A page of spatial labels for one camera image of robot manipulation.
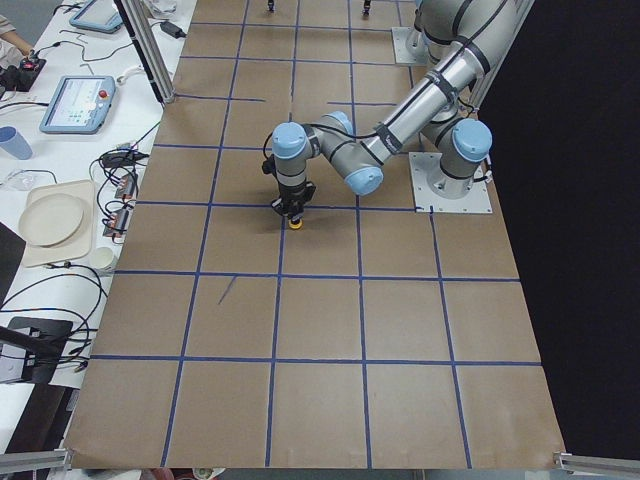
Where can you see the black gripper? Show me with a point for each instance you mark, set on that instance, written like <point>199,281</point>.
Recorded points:
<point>293,194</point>

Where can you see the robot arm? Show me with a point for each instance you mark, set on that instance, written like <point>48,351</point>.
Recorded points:
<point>444,23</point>
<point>431,108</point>

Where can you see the white paper cup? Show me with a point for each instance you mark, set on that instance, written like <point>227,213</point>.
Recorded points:
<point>103,260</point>

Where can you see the beige tray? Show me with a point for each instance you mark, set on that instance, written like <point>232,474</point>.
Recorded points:
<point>80,243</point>

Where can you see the black power adapter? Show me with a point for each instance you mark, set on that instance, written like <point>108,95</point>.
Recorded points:
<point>172,29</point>

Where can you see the near teach pendant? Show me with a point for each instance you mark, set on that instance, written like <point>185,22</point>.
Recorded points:
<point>79,105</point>

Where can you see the teach pendant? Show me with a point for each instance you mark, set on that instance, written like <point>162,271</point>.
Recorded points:
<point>79,105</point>
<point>97,15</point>

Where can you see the beige round plate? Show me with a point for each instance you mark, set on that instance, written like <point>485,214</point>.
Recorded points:
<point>50,220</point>

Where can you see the far teach pendant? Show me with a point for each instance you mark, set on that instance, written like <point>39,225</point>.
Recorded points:
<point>97,15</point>

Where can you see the black tripod base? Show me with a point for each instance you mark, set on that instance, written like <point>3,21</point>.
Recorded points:
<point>31,349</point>

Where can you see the blue plastic cup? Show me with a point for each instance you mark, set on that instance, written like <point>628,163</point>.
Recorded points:
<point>13,143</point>

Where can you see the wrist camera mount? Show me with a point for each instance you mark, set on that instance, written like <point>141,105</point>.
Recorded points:
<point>268,166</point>

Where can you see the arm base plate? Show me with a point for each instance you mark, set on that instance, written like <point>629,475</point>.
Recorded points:
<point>436,192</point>
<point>411,47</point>

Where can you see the aluminium frame post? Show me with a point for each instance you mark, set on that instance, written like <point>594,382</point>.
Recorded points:
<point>142,37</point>

